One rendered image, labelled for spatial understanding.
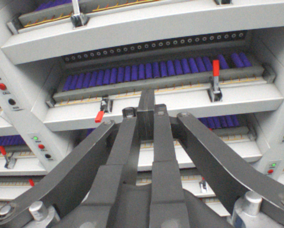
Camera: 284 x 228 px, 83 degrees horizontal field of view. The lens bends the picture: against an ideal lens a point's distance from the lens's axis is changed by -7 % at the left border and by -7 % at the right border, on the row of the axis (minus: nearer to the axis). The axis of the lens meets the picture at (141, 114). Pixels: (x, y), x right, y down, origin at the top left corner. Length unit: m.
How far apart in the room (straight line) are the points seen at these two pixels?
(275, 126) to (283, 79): 0.13
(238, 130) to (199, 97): 0.22
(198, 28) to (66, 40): 0.25
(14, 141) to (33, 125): 0.30
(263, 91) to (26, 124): 0.62
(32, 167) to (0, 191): 0.37
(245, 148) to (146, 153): 0.31
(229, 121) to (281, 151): 0.17
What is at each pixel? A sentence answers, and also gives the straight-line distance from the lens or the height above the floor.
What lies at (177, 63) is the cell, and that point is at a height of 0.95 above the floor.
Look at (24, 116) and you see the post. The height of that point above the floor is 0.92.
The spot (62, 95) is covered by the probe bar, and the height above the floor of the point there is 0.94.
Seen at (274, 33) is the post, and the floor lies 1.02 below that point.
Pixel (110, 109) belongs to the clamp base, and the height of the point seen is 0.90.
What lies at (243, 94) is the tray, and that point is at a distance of 0.47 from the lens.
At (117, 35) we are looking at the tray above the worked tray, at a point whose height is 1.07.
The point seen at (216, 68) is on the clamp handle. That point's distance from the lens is 0.42.
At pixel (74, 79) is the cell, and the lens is 0.55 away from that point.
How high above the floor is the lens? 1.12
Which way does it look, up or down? 35 degrees down
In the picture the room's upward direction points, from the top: 10 degrees counter-clockwise
